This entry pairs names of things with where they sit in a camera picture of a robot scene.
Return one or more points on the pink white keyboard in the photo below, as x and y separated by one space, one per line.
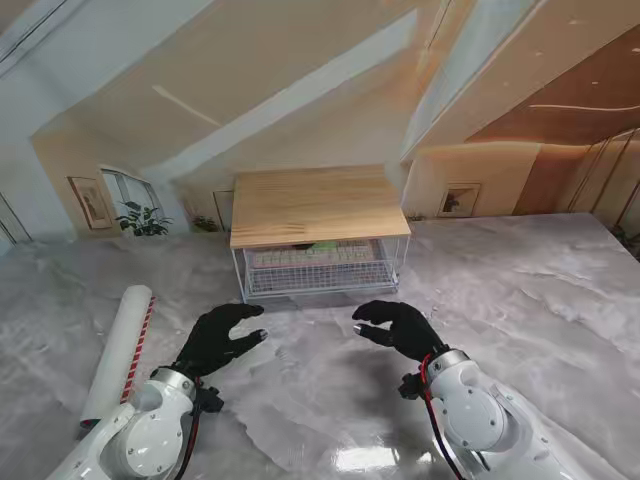
285 259

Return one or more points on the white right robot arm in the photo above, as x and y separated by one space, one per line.
475 415

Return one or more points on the teal striped mouse pad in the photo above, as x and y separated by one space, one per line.
120 350

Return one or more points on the small green object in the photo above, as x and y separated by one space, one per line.
325 247

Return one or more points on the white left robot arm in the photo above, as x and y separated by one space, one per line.
140 435

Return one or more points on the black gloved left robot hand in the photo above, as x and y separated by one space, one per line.
210 340

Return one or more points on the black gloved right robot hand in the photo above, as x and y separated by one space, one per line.
410 330

